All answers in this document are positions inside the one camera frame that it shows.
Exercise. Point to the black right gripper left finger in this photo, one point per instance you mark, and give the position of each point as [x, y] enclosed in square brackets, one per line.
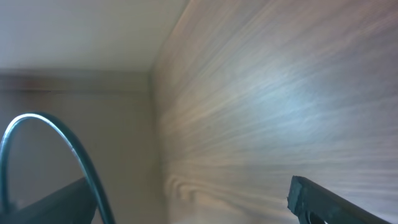
[72, 204]

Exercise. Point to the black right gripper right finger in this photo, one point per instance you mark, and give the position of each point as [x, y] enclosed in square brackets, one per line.
[311, 204]

